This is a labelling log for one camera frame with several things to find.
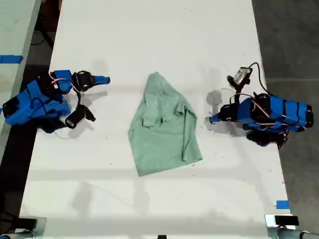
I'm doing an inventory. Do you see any long blue tape strip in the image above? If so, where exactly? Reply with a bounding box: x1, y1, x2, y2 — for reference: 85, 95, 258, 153
0, 54, 24, 65

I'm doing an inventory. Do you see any black camera cable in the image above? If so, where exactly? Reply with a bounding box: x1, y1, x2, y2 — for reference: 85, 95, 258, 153
31, 97, 68, 129
248, 62, 269, 96

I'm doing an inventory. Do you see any thin black floor cable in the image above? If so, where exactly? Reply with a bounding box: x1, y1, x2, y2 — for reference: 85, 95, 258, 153
31, 23, 55, 49

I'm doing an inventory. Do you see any metal pipe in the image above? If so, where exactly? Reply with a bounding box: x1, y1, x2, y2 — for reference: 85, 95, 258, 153
276, 228, 319, 239

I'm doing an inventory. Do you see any metal table bracket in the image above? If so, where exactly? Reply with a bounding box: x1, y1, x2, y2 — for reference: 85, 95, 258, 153
264, 214, 300, 239
14, 217, 47, 239

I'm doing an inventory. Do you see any pale green t-shirt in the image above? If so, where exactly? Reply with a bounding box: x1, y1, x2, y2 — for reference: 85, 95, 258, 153
128, 71, 203, 177

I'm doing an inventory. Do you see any pale side table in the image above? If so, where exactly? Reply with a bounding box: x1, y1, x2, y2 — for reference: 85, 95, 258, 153
0, 0, 42, 160

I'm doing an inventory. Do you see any small black box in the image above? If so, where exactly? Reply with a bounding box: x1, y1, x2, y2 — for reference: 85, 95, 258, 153
274, 215, 299, 227
17, 218, 38, 230

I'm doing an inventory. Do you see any black camera box with label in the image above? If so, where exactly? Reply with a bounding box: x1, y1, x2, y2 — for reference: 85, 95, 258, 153
65, 106, 97, 129
226, 66, 252, 87

